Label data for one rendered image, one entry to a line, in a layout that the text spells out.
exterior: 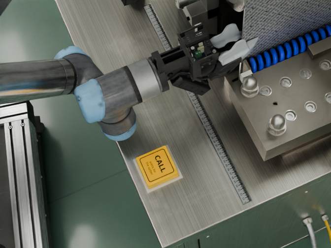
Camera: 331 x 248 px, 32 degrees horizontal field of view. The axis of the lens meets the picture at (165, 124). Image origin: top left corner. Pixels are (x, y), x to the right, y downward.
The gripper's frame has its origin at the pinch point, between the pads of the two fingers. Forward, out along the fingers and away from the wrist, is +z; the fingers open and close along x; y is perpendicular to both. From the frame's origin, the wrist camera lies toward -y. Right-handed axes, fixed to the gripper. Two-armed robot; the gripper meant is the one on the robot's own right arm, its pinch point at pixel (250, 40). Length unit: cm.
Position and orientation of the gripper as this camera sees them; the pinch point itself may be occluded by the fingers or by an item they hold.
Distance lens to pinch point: 115.1
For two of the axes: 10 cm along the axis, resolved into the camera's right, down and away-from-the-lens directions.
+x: -4.0, -8.3, 3.9
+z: 9.1, -3.9, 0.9
